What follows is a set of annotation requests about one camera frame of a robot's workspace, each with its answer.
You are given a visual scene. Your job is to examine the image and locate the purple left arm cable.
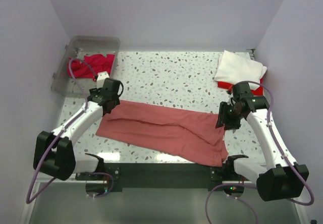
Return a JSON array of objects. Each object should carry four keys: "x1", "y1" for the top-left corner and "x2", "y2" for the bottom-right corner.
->
[{"x1": 26, "y1": 58, "x2": 114, "y2": 204}]

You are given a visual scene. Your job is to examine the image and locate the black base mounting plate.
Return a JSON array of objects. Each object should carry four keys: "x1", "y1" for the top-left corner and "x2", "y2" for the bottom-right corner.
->
[{"x1": 76, "y1": 163, "x2": 247, "y2": 192}]

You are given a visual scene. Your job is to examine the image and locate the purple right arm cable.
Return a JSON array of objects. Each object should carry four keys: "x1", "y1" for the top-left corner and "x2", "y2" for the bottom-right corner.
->
[{"x1": 204, "y1": 80, "x2": 315, "y2": 224}]

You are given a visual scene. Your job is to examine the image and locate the folded white t shirt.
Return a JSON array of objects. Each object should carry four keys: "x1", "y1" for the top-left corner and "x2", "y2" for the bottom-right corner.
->
[{"x1": 214, "y1": 50, "x2": 267, "y2": 84}]

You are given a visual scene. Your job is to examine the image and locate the salmon pink t shirt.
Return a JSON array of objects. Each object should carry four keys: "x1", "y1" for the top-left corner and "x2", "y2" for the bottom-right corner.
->
[{"x1": 96, "y1": 100, "x2": 228, "y2": 167}]

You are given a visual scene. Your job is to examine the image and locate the clear plastic bin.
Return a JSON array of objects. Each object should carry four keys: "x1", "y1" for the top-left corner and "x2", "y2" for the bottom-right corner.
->
[{"x1": 51, "y1": 36, "x2": 120, "y2": 97}]

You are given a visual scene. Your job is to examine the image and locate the crumpled red t shirt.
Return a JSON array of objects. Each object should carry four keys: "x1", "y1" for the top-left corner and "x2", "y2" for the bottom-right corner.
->
[{"x1": 67, "y1": 54, "x2": 115, "y2": 81}]

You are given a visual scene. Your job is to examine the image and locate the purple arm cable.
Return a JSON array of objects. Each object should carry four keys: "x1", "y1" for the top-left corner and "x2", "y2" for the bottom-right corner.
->
[
  {"x1": 26, "y1": 58, "x2": 114, "y2": 204},
  {"x1": 204, "y1": 80, "x2": 315, "y2": 224}
]

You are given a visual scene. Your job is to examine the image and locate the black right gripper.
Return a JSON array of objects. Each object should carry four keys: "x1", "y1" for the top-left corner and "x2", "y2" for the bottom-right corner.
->
[{"x1": 215, "y1": 101, "x2": 244, "y2": 131}]

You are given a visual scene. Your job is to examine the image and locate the folded red t shirt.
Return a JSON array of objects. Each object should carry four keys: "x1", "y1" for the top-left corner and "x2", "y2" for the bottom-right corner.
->
[{"x1": 216, "y1": 81, "x2": 263, "y2": 96}]

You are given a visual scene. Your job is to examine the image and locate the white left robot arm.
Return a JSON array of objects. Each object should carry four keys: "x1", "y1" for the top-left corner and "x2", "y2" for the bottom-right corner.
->
[{"x1": 33, "y1": 78, "x2": 124, "y2": 181}]

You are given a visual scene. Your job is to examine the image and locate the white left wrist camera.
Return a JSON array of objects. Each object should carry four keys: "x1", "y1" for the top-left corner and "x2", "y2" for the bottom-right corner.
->
[{"x1": 96, "y1": 71, "x2": 110, "y2": 88}]

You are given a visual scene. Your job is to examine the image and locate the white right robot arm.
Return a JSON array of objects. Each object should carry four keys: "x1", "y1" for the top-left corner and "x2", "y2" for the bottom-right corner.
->
[{"x1": 216, "y1": 81, "x2": 309, "y2": 202}]

